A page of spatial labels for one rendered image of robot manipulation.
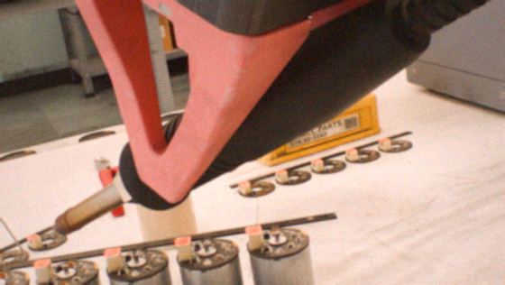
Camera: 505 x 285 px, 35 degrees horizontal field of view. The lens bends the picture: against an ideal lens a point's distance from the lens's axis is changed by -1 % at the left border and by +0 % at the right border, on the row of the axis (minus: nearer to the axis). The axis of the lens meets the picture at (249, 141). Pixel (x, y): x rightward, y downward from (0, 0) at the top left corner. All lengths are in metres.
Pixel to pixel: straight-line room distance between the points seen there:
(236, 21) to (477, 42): 0.50
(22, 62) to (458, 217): 4.32
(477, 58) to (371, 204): 0.19
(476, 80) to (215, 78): 0.49
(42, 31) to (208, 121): 4.53
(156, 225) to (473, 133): 0.25
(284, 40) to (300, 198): 0.36
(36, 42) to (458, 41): 4.15
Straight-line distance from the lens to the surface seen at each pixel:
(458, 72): 0.67
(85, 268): 0.33
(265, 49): 0.16
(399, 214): 0.49
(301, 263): 0.32
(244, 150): 0.20
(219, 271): 0.31
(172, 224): 0.48
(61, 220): 0.29
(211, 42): 0.16
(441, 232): 0.46
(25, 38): 4.70
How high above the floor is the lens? 0.95
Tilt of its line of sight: 18 degrees down
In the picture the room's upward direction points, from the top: 9 degrees counter-clockwise
